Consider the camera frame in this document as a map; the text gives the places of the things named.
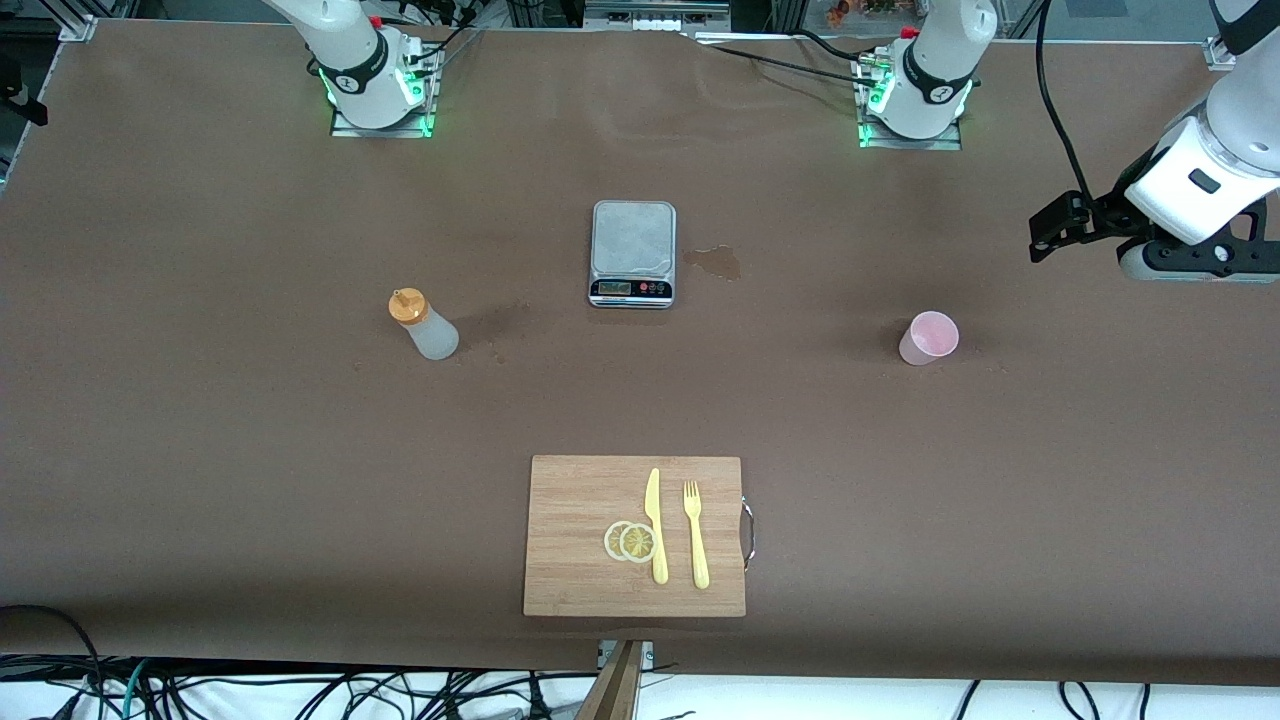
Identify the yellow plastic knife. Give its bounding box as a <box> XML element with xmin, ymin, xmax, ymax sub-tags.
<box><xmin>644</xmin><ymin>467</ymin><xmax>670</xmax><ymax>586</ymax></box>

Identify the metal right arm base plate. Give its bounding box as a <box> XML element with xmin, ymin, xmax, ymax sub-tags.
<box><xmin>330</xmin><ymin>40</ymin><xmax>438</xmax><ymax>140</ymax></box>

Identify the small metal bracket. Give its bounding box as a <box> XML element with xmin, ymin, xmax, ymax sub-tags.
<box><xmin>597</xmin><ymin>640</ymin><xmax>656</xmax><ymax>673</ymax></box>

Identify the black base cable bundle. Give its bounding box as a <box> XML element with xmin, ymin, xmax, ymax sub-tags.
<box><xmin>405</xmin><ymin>18</ymin><xmax>483</xmax><ymax>77</ymax></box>

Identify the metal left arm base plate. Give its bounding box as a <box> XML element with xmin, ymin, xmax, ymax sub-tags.
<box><xmin>857</xmin><ymin>50</ymin><xmax>964</xmax><ymax>152</ymax></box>

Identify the bamboo cutting board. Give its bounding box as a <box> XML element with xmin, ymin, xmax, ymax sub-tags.
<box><xmin>523</xmin><ymin>455</ymin><xmax>747</xmax><ymax>618</ymax></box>

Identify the teal floor cable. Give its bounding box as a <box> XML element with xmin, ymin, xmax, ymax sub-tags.
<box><xmin>118</xmin><ymin>658</ymin><xmax>151</xmax><ymax>720</ymax></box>

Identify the black table cable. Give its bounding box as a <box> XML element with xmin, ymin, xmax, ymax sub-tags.
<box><xmin>795</xmin><ymin>28</ymin><xmax>891</xmax><ymax>65</ymax></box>
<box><xmin>698</xmin><ymin>38</ymin><xmax>881</xmax><ymax>89</ymax></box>

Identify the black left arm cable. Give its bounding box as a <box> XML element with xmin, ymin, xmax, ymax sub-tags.
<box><xmin>1034</xmin><ymin>0</ymin><xmax>1097</xmax><ymax>206</ymax></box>

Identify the yellow plastic fork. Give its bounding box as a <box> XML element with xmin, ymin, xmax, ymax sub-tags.
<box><xmin>683</xmin><ymin>480</ymin><xmax>711</xmax><ymax>590</ymax></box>

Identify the silver digital kitchen scale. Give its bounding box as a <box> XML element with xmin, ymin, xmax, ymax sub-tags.
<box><xmin>588</xmin><ymin>200</ymin><xmax>678</xmax><ymax>310</ymax></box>

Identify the translucent sauce bottle orange cap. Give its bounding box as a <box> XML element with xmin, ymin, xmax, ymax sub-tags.
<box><xmin>388</xmin><ymin>288</ymin><xmax>461</xmax><ymax>362</ymax></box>

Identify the wooden post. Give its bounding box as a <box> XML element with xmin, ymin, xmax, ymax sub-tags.
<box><xmin>575</xmin><ymin>640</ymin><xmax>646</xmax><ymax>720</ymax></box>

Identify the pink plastic cup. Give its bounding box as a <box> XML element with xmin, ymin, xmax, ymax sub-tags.
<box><xmin>898</xmin><ymin>311</ymin><xmax>960</xmax><ymax>367</ymax></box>

